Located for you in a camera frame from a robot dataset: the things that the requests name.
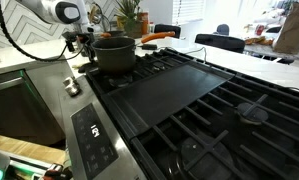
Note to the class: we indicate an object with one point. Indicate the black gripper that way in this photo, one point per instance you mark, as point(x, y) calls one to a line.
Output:
point(76, 37)

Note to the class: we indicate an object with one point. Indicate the short wooden spoon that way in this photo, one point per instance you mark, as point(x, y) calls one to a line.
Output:
point(76, 65)

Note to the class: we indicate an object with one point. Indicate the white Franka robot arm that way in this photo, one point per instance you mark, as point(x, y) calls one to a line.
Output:
point(49, 10)

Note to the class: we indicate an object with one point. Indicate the black plastic spoon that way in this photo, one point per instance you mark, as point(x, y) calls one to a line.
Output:
point(88, 66)

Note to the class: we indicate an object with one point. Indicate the dark cooking pot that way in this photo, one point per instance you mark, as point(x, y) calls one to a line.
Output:
point(114, 55)

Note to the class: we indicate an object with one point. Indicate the black gas stove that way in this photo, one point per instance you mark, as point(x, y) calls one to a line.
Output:
point(189, 126)

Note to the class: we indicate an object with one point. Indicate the silver range knob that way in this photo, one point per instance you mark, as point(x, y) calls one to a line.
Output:
point(69, 81)
point(73, 90)

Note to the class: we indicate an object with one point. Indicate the green potted plant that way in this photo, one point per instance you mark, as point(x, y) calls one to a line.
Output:
point(130, 16)

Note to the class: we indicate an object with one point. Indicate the orange bottle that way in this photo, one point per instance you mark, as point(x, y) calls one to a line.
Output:
point(144, 22)

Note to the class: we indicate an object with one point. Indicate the small black chair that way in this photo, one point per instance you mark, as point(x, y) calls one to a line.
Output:
point(167, 30)

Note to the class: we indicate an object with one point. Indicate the black griddle plate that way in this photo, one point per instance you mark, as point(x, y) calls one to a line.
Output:
point(169, 91)

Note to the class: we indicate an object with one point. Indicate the wooden butcher block table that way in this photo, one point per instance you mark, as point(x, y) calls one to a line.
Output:
point(25, 148)

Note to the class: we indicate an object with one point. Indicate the wide black chair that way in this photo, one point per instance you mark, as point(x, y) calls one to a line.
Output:
point(220, 42)

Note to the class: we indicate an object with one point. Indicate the grey blue chair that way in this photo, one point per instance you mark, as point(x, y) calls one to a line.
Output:
point(223, 29)

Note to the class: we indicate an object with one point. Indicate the brown paper bag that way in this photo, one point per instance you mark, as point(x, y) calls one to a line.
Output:
point(293, 28)

